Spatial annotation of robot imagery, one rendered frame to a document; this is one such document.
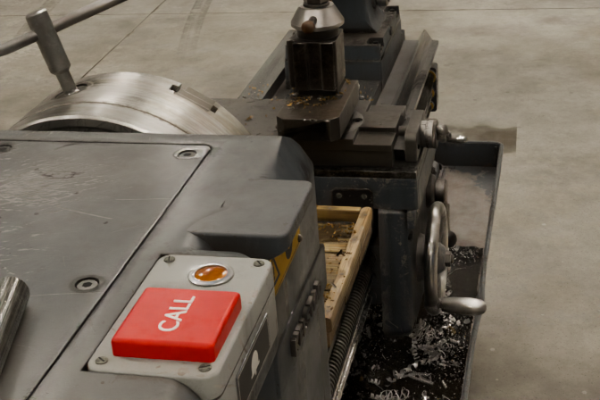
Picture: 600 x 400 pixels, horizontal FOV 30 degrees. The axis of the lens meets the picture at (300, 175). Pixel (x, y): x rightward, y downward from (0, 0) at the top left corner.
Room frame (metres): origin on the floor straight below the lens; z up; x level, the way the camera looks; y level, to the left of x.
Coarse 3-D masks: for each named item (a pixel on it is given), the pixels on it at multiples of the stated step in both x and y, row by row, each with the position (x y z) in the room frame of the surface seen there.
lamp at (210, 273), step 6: (198, 270) 0.62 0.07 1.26; (204, 270) 0.62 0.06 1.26; (210, 270) 0.62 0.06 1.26; (216, 270) 0.62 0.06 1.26; (222, 270) 0.62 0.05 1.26; (198, 276) 0.61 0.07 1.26; (204, 276) 0.61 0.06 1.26; (210, 276) 0.61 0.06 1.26; (216, 276) 0.61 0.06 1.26; (222, 276) 0.61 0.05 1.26
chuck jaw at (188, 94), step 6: (180, 90) 1.07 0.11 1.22; (186, 90) 1.11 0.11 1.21; (192, 90) 1.11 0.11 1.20; (180, 96) 1.06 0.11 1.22; (186, 96) 1.07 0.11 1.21; (192, 96) 1.07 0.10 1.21; (198, 96) 1.11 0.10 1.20; (204, 96) 1.11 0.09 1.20; (192, 102) 1.06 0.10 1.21; (198, 102) 1.07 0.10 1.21; (204, 102) 1.07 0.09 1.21; (210, 102) 1.10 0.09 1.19; (216, 102) 1.11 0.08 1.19; (204, 108) 1.06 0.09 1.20; (210, 108) 1.06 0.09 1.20
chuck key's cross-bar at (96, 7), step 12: (108, 0) 1.10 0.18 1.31; (120, 0) 1.10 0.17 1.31; (72, 12) 1.08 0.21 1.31; (84, 12) 1.08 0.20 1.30; (96, 12) 1.09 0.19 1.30; (60, 24) 1.07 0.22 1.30; (72, 24) 1.08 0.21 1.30; (24, 36) 1.05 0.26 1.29; (36, 36) 1.05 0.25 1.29; (0, 48) 1.04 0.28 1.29; (12, 48) 1.04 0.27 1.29
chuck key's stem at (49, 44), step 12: (36, 12) 1.06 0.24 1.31; (36, 24) 1.05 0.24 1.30; (48, 24) 1.06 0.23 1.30; (48, 36) 1.05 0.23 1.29; (48, 48) 1.05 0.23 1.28; (60, 48) 1.06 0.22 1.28; (48, 60) 1.05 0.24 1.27; (60, 60) 1.05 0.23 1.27; (60, 72) 1.05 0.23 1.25; (60, 84) 1.06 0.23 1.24; (72, 84) 1.06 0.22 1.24
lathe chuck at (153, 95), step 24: (120, 72) 1.09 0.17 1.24; (48, 96) 1.09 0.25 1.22; (72, 96) 1.03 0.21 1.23; (96, 96) 1.02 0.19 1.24; (120, 96) 1.02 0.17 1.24; (144, 96) 1.03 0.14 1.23; (168, 96) 1.04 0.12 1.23; (168, 120) 0.99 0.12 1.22; (192, 120) 1.01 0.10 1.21; (216, 120) 1.04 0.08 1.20
